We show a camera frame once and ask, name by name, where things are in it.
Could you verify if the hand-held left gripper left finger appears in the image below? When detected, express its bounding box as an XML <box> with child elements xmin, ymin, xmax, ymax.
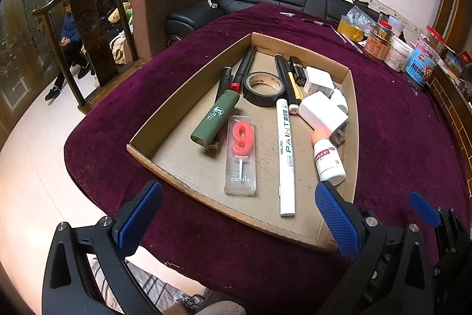
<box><xmin>41</xmin><ymin>180</ymin><xmax>163</xmax><ymax>315</ymax></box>

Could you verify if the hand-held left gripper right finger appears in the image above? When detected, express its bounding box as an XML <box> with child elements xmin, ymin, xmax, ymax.
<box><xmin>314</xmin><ymin>180</ymin><xmax>441</xmax><ymax>315</ymax></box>

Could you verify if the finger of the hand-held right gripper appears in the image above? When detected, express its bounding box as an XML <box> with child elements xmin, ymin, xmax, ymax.
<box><xmin>409</xmin><ymin>190</ymin><xmax>472</xmax><ymax>275</ymax></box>

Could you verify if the white glue bottle orange cap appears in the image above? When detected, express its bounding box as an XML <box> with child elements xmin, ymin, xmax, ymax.
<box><xmin>311</xmin><ymin>127</ymin><xmax>346</xmax><ymax>186</ymax></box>

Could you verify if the cardboard box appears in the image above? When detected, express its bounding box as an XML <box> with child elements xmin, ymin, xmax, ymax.
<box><xmin>126</xmin><ymin>32</ymin><xmax>361</xmax><ymax>252</ymax></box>

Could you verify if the white paint marker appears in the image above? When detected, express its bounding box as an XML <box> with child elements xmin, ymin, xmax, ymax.
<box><xmin>276</xmin><ymin>98</ymin><xmax>296</xmax><ymax>217</ymax></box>

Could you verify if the large white charger block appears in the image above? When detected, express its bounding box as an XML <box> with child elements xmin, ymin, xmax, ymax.
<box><xmin>298</xmin><ymin>93</ymin><xmax>350</xmax><ymax>146</ymax></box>

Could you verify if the green lighter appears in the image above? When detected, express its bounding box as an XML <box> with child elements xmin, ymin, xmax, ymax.
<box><xmin>191</xmin><ymin>92</ymin><xmax>240</xmax><ymax>148</ymax></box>

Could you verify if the black tape roll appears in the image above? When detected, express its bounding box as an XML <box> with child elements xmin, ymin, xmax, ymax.
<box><xmin>243</xmin><ymin>71</ymin><xmax>284</xmax><ymax>107</ymax></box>

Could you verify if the black marker grey cap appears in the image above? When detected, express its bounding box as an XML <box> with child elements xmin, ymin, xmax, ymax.
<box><xmin>216</xmin><ymin>66</ymin><xmax>233</xmax><ymax>102</ymax></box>

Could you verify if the black marker red cap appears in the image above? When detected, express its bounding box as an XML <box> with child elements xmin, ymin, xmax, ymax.
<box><xmin>230</xmin><ymin>45</ymin><xmax>258</xmax><ymax>92</ymax></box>

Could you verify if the maroon tablecloth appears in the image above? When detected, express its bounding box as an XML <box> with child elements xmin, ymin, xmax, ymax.
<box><xmin>63</xmin><ymin>2</ymin><xmax>472</xmax><ymax>301</ymax></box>

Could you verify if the plaid cloth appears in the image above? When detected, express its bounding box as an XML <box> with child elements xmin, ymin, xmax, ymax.
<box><xmin>90</xmin><ymin>256</ymin><xmax>207</xmax><ymax>315</ymax></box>

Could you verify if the wooden counter brick pattern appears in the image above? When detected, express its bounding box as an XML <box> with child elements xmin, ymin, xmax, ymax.
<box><xmin>428</xmin><ymin>53</ymin><xmax>472</xmax><ymax>183</ymax></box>

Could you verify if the grey cloth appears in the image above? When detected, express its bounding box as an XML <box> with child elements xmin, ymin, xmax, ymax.
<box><xmin>166</xmin><ymin>295</ymin><xmax>246</xmax><ymax>315</ymax></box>

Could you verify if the white plug adapter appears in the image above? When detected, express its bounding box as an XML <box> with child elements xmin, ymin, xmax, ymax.
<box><xmin>329</xmin><ymin>88</ymin><xmax>349</xmax><ymax>112</ymax></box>

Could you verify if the clear jar blue label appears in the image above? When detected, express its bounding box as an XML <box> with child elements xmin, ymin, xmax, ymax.
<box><xmin>405</xmin><ymin>42</ymin><xmax>441</xmax><ymax>87</ymax></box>

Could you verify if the yellow black pen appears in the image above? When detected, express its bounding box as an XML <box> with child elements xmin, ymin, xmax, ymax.
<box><xmin>289</xmin><ymin>69</ymin><xmax>304</xmax><ymax>105</ymax></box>

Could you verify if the small white charger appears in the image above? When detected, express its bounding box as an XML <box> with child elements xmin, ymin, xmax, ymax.
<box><xmin>304</xmin><ymin>66</ymin><xmax>335</xmax><ymax>96</ymax></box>

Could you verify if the colourful printed box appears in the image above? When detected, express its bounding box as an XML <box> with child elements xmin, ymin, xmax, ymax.
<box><xmin>444</xmin><ymin>50</ymin><xmax>472</xmax><ymax>79</ymax></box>

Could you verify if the white plastic jar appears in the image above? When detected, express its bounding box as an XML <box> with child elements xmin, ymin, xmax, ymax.
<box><xmin>383</xmin><ymin>36</ymin><xmax>414</xmax><ymax>72</ymax></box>

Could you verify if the small black box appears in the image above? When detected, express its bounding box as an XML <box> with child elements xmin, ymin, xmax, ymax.
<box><xmin>288</xmin><ymin>56</ymin><xmax>307</xmax><ymax>87</ymax></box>

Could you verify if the black pen white end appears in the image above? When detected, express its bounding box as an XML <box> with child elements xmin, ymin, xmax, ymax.
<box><xmin>274</xmin><ymin>54</ymin><xmax>300</xmax><ymax>115</ymax></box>

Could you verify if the amber jar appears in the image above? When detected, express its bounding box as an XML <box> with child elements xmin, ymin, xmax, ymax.
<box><xmin>363</xmin><ymin>29</ymin><xmax>391</xmax><ymax>61</ymax></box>

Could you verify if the clear jar red lid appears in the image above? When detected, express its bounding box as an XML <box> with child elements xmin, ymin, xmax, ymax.
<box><xmin>425</xmin><ymin>25</ymin><xmax>445</xmax><ymax>55</ymax></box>

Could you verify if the slim white tool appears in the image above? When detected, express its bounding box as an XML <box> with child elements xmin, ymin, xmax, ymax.
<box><xmin>330</xmin><ymin>25</ymin><xmax>347</xmax><ymax>44</ymax></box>
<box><xmin>345</xmin><ymin>36</ymin><xmax>364</xmax><ymax>53</ymax></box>

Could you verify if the dark wooden chair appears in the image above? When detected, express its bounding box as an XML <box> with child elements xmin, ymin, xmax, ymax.
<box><xmin>31</xmin><ymin>0</ymin><xmax>144</xmax><ymax>115</ymax></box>

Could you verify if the clear container red lid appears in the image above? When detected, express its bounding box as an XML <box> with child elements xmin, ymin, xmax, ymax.
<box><xmin>376</xmin><ymin>13</ymin><xmax>403</xmax><ymax>39</ymax></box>

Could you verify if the yellow tape roll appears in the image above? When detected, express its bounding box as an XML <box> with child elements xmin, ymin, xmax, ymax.
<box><xmin>337</xmin><ymin>15</ymin><xmax>364</xmax><ymax>43</ymax></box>

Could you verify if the crumpled clear plastic bag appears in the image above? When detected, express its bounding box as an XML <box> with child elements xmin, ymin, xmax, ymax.
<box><xmin>345</xmin><ymin>4</ymin><xmax>378</xmax><ymax>28</ymax></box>

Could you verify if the brown armchair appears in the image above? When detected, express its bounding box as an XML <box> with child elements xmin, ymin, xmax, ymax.
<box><xmin>126</xmin><ymin>0</ymin><xmax>218</xmax><ymax>61</ymax></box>

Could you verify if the dark cloth heap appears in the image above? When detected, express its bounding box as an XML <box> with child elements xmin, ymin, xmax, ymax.
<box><xmin>94</xmin><ymin>0</ymin><xmax>133</xmax><ymax>65</ymax></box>

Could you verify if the wooden glass door cabinet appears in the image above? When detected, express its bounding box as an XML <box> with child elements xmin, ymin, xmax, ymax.
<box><xmin>0</xmin><ymin>0</ymin><xmax>104</xmax><ymax>131</ymax></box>

